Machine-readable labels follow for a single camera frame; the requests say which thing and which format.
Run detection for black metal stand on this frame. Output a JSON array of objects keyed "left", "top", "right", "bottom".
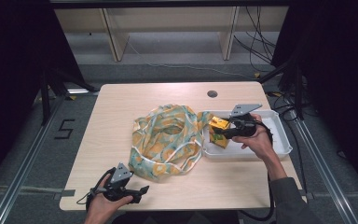
[
  {"left": 39, "top": 66, "right": 101, "bottom": 125},
  {"left": 257, "top": 59, "right": 306, "bottom": 120}
]

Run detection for white plastic tray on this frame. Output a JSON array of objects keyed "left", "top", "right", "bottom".
[{"left": 200, "top": 108, "right": 294, "bottom": 161}]

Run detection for person's left hand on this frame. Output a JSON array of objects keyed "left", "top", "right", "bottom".
[{"left": 84, "top": 174, "right": 134, "bottom": 224}]

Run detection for black floor cables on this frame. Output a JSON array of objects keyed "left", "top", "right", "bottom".
[{"left": 233, "top": 6, "right": 306, "bottom": 125}]

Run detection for dark curtain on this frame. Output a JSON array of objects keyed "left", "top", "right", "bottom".
[
  {"left": 271, "top": 0, "right": 358, "bottom": 200},
  {"left": 0, "top": 0, "right": 87, "bottom": 194}
]

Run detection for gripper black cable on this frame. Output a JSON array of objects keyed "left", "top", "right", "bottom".
[
  {"left": 238, "top": 119, "right": 277, "bottom": 222},
  {"left": 76, "top": 167, "right": 117, "bottom": 213}
]

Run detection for person's right hand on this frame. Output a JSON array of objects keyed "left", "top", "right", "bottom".
[{"left": 231, "top": 113, "right": 277, "bottom": 161}]

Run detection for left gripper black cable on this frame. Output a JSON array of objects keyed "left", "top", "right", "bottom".
[{"left": 76, "top": 167, "right": 117, "bottom": 213}]

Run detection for yellow snack packet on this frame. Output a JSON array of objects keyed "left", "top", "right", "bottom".
[{"left": 207, "top": 115, "right": 233, "bottom": 150}]

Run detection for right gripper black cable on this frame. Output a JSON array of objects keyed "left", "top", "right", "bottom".
[{"left": 238, "top": 119, "right": 277, "bottom": 222}]

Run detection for aluminium floor rail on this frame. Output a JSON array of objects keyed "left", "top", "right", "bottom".
[
  {"left": 287, "top": 108, "right": 358, "bottom": 224},
  {"left": 0, "top": 96, "right": 68, "bottom": 224}
]

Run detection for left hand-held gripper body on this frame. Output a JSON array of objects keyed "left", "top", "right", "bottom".
[{"left": 103, "top": 161, "right": 138, "bottom": 203}]

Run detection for orange floral fabric bag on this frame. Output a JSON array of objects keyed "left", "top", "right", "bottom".
[{"left": 128, "top": 104, "right": 214, "bottom": 183}]

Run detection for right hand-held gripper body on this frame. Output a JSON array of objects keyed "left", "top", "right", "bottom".
[{"left": 223, "top": 103, "right": 264, "bottom": 140}]

